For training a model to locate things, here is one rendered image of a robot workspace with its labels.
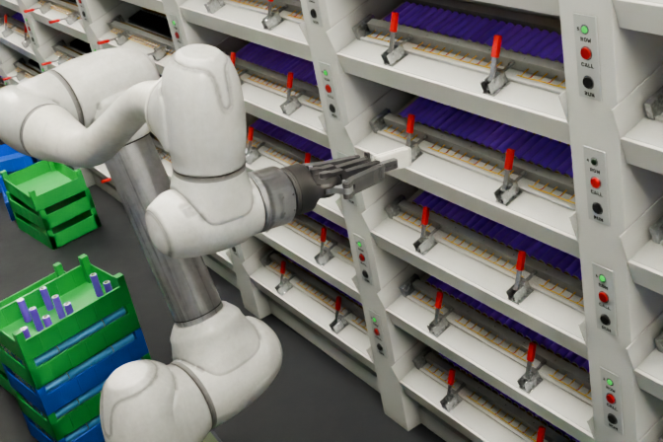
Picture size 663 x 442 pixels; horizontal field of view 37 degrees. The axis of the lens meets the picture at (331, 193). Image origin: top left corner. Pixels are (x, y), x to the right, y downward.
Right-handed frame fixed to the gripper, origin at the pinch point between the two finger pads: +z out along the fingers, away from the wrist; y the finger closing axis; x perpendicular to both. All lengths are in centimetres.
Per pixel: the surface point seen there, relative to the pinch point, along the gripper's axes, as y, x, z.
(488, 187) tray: -0.6, -10.6, 21.4
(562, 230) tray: 18.7, -11.8, 19.0
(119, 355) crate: -96, -72, -16
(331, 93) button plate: -42.1, -0.5, 17.4
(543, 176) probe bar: 9.1, -6.7, 24.5
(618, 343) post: 29.1, -28.5, 20.7
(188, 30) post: -108, 3, 19
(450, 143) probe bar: -14.6, -6.6, 24.9
